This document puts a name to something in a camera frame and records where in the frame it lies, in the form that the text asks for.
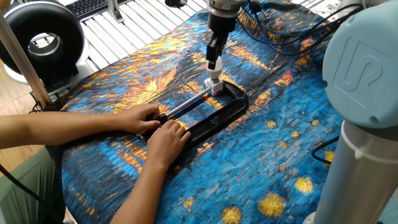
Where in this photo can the white bulb socket block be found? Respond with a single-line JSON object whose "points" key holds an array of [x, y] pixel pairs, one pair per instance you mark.
{"points": [[214, 86]]}

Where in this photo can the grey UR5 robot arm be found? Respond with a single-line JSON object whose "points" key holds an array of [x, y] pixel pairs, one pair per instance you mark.
{"points": [[360, 124]]}

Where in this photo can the person's left hand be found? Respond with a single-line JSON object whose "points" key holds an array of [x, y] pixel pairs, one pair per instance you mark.
{"points": [[140, 118]]}

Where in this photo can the person's right forearm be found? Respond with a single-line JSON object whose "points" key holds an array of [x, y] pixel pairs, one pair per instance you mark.
{"points": [[137, 196]]}

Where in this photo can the black C-clamp with metal screw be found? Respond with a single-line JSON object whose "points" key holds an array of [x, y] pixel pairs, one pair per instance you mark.
{"points": [[211, 115]]}

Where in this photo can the black keyboard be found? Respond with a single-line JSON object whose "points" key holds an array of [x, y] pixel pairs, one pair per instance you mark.
{"points": [[96, 6]]}

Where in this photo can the starry night print tablecloth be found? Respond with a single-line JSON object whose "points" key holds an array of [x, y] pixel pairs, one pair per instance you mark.
{"points": [[267, 174]]}

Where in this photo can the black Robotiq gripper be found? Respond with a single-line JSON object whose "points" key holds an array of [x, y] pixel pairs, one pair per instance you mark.
{"points": [[220, 28]]}

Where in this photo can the person's right hand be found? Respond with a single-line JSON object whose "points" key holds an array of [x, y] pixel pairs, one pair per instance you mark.
{"points": [[168, 142]]}

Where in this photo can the black round fan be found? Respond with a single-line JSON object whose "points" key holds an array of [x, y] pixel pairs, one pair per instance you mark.
{"points": [[40, 40]]}

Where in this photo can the aluminium upright post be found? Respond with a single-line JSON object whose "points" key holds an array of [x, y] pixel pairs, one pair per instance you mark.
{"points": [[28, 62]]}

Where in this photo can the person's left forearm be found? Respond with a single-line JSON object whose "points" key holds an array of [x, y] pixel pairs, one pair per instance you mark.
{"points": [[62, 127]]}

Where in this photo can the green trousers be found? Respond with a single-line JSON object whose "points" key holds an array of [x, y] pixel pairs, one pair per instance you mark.
{"points": [[25, 186]]}

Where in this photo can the white light bulb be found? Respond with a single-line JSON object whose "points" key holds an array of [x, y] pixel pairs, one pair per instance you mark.
{"points": [[214, 70]]}

